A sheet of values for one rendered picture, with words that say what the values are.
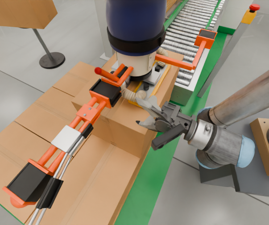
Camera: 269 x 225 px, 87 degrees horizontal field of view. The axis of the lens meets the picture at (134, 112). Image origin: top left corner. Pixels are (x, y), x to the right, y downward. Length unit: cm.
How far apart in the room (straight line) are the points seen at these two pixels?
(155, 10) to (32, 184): 59
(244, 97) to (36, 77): 249
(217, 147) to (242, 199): 133
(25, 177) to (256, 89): 65
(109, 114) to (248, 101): 50
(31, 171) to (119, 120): 35
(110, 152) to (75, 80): 78
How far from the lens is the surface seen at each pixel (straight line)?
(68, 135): 48
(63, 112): 126
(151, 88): 71
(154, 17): 54
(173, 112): 47
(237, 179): 90
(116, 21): 55
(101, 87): 56
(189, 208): 157
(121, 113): 65
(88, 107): 51
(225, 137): 48
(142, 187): 150
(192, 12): 267
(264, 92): 50
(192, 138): 46
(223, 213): 168
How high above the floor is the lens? 150
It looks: 58 degrees down
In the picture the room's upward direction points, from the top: straight up
